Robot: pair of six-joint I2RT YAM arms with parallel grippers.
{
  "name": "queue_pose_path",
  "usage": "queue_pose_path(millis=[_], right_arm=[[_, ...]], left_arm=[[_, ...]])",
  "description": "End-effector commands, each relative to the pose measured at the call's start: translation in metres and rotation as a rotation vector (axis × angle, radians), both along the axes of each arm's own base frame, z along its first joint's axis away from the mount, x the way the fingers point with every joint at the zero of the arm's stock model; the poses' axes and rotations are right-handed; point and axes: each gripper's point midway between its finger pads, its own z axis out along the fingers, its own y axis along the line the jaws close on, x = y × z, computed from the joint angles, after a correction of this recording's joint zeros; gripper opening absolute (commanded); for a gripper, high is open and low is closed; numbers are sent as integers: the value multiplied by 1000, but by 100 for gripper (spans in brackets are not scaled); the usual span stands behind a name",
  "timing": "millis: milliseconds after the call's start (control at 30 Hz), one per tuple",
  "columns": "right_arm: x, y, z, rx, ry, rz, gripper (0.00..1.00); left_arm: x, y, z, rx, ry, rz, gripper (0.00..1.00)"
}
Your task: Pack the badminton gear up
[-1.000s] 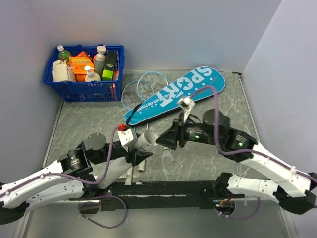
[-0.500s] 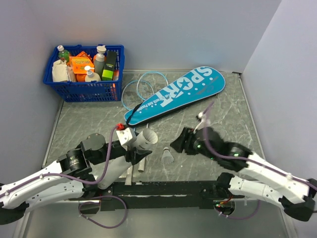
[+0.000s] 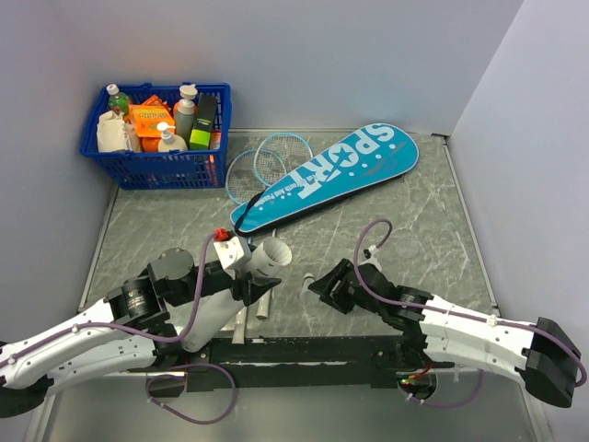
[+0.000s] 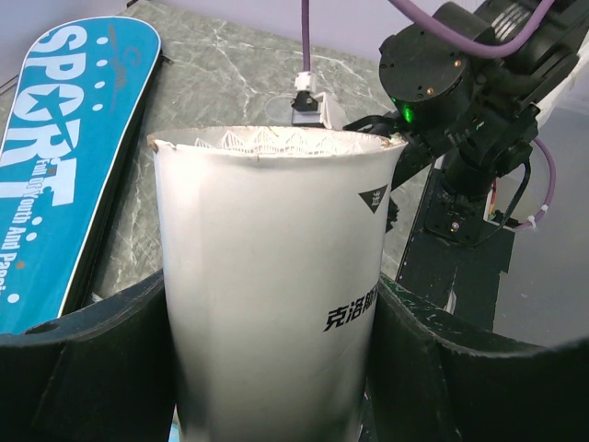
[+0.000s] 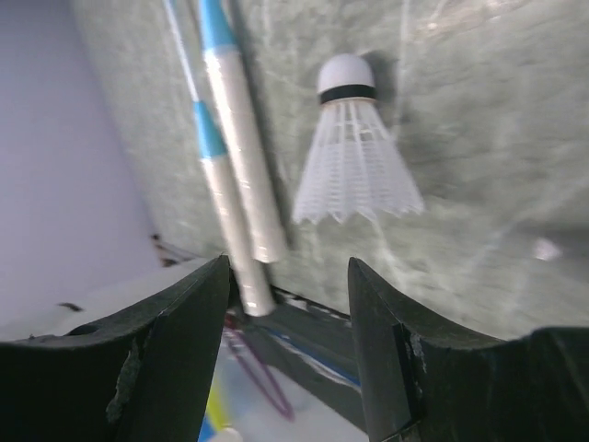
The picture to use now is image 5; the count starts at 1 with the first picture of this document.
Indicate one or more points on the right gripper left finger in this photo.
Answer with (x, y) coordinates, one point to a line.
(140, 374)

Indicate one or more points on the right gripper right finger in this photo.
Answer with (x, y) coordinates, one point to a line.
(426, 378)

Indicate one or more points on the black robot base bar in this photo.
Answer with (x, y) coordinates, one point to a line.
(309, 343)

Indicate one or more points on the blue racket near basket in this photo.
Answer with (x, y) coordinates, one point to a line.
(254, 290)

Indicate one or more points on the white shuttlecock on table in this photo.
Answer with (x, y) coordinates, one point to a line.
(353, 165)

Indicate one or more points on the blue racket behind cover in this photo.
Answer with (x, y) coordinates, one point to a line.
(232, 99)

